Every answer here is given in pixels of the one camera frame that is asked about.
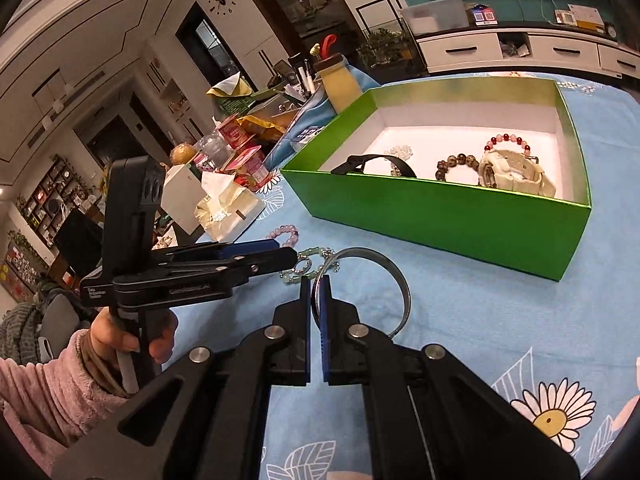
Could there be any pale green bead chain bracelet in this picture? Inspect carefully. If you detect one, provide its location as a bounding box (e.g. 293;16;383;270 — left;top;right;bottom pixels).
280;246;341;286

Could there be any clear glass jar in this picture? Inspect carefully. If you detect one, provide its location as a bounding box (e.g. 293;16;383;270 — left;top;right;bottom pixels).
194;132;228;168

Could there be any green snack bag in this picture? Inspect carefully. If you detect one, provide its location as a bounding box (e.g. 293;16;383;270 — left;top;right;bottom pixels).
206;72;261;116

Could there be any glass terrarium with plants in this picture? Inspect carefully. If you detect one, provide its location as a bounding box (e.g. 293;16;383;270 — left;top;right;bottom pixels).
356;20;428;83

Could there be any yellow bottle with brown lid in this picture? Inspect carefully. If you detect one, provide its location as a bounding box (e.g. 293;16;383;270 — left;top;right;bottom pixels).
312;52;363;115

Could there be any white cardboard box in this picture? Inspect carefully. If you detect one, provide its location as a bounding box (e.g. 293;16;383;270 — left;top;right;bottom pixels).
160;164;206;236

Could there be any black monitor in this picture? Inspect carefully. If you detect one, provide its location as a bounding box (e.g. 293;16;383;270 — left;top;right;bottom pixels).
54;209;105;276

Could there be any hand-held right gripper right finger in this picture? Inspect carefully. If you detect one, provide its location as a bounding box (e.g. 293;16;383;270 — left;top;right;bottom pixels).
316;274;581;480

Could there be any person's left hand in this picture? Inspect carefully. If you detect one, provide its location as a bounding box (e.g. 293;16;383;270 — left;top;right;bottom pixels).
90;307;178;396

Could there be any person's left forearm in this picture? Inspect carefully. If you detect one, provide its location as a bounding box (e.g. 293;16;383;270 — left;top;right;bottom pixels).
0;327;131;476

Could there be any clear plastic storage bin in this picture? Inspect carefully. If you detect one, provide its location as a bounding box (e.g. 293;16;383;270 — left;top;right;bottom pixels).
400;0;466;36

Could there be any yellow snack packet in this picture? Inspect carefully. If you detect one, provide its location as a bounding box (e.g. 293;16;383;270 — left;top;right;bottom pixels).
237;115;296;141

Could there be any green cardboard box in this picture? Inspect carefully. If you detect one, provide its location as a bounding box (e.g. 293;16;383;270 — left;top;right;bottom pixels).
280;78;592;283

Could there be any black strap wrist watch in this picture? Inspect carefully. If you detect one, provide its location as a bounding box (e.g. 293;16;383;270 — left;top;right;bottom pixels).
331;154;417;179

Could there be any white wrist watch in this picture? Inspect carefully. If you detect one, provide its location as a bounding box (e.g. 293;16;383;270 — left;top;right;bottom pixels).
477;147;557;198

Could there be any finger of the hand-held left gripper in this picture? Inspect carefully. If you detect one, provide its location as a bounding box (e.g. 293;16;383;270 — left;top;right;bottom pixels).
150;239;280;266
160;246;299;291

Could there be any red and white bead bracelet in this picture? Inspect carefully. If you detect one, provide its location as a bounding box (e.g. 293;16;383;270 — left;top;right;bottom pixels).
482;132;533;157

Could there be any silver metal bangle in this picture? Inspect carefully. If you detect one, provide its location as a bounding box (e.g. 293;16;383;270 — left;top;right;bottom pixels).
311;247;412;338

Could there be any blue and white package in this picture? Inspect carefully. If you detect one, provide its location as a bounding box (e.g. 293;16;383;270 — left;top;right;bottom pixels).
265;87;346;171

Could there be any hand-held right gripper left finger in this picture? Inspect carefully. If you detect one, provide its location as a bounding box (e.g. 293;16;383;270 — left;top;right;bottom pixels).
50;275;313;480

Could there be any brown bead bracelet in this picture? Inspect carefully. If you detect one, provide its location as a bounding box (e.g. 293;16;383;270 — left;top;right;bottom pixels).
435;152;482;182

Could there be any white tissue box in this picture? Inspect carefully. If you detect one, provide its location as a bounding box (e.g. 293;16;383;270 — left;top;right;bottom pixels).
195;172;266;242

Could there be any grey knitted cloth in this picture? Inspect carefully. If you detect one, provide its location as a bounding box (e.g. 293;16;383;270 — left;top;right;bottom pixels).
0;290;91;361

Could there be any round yellow fruit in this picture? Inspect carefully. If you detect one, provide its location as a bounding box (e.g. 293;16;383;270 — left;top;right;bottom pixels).
169;142;197;166

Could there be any white TV cabinet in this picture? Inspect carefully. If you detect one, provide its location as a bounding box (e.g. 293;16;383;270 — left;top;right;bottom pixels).
416;24;640;80

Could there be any pink bead bracelet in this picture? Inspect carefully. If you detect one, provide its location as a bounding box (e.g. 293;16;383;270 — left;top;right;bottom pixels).
267;225;300;247

